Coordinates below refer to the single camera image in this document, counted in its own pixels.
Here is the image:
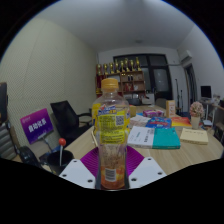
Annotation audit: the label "cluttered side desk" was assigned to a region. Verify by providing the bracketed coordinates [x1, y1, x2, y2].
[199, 98, 224, 129]

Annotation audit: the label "clear bottle with yellow label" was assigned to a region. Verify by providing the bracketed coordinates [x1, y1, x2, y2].
[91, 78, 132, 190]

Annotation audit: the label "white stirrer with red ball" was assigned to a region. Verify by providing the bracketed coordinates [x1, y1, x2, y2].
[58, 137, 67, 167]

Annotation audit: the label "white book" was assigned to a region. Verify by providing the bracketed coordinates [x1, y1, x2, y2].
[127, 125, 156, 149]

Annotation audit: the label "black computer monitor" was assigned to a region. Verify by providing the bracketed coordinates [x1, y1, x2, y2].
[200, 85, 213, 99]

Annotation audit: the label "orange book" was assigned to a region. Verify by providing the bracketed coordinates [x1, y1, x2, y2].
[170, 116, 193, 128]

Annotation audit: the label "pink box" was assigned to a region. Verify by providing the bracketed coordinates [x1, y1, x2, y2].
[142, 109, 165, 118]

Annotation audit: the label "pink flowers in white pot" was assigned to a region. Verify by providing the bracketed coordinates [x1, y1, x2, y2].
[189, 101, 205, 130]

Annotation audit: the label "teal book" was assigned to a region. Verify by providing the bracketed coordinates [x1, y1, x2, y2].
[152, 127, 181, 150]

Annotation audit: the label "black chair armrest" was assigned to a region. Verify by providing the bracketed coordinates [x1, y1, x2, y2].
[17, 145, 43, 168]

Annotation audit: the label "yellow gift box, red ribbon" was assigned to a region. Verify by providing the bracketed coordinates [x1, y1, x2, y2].
[129, 104, 138, 118]

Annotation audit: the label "beige cardboard piece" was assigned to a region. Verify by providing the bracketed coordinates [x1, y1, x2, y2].
[90, 130, 99, 148]

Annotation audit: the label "small orange standing box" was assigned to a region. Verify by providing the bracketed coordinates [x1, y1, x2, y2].
[165, 99, 177, 119]

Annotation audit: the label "wooden shelf unit with trophies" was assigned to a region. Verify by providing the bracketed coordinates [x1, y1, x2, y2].
[95, 56, 147, 98]

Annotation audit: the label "purple sign board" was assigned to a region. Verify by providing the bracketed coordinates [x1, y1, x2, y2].
[19, 108, 54, 145]

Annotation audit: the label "black office chair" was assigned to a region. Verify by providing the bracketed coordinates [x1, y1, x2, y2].
[50, 100, 94, 146]

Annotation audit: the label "white wall air conditioner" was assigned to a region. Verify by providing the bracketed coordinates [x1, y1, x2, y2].
[179, 49, 194, 64]

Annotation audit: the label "blue printed book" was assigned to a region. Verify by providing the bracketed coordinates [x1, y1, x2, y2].
[145, 116, 173, 129]

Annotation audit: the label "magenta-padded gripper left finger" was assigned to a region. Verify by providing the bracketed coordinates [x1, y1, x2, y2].
[59, 146, 101, 190]

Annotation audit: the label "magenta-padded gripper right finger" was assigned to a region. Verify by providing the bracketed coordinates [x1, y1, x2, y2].
[125, 145, 168, 190]

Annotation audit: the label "black framed glass door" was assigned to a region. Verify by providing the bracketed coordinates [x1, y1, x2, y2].
[113, 53, 174, 103]

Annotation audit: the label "pale yellow book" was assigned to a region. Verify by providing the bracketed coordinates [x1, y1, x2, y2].
[179, 127, 210, 146]

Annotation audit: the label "grey striped chair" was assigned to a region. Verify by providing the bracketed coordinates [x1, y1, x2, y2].
[0, 122, 18, 161]

